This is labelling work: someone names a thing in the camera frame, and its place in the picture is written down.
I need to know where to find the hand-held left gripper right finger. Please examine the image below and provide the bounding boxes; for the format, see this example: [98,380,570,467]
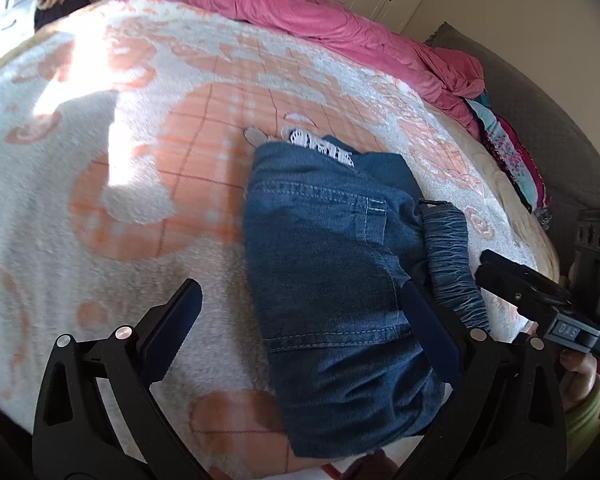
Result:
[395,280,569,480]

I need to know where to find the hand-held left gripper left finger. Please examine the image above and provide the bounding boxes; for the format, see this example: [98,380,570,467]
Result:
[30,277,213,480]

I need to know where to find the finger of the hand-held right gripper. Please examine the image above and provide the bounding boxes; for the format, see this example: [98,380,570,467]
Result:
[480,249,576,307]
[474,265,556,329]

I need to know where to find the blue denim jeans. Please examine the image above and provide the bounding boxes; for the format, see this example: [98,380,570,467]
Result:
[242,127,492,461]

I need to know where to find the person's right forearm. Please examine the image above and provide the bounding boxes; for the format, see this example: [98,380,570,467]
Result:
[564,379,600,463]

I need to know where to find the person's right hand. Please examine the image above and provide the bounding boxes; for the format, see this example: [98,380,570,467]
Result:
[559,350,600,412]

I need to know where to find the beige bed sheet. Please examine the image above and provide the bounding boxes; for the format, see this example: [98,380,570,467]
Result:
[480,160,562,286]

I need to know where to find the white and orange fleece blanket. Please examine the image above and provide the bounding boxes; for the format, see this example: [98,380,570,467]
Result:
[0,0,543,477]

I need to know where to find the grey padded headboard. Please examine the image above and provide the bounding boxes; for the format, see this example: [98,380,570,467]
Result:
[424,22,600,251]

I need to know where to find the pink duvet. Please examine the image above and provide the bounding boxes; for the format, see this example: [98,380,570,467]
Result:
[115,0,486,141]

